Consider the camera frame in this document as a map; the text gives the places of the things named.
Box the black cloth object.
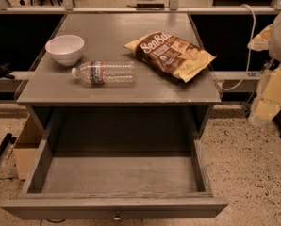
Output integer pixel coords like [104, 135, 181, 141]
[0, 63, 15, 79]

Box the brown chips bag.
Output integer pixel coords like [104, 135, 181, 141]
[124, 31, 215, 83]

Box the cardboard box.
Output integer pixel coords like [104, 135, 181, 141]
[13, 116, 42, 180]

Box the clear plastic water bottle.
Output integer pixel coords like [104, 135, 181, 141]
[72, 60, 136, 87]

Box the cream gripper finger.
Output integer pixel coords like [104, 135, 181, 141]
[249, 64, 281, 125]
[247, 24, 273, 52]

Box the black bar on floor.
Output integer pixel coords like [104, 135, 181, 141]
[0, 133, 15, 157]

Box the open grey top drawer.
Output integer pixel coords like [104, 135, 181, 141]
[1, 106, 228, 220]

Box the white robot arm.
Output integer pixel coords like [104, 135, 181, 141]
[247, 12, 281, 126]

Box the white ceramic bowl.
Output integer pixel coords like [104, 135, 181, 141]
[45, 35, 85, 66]

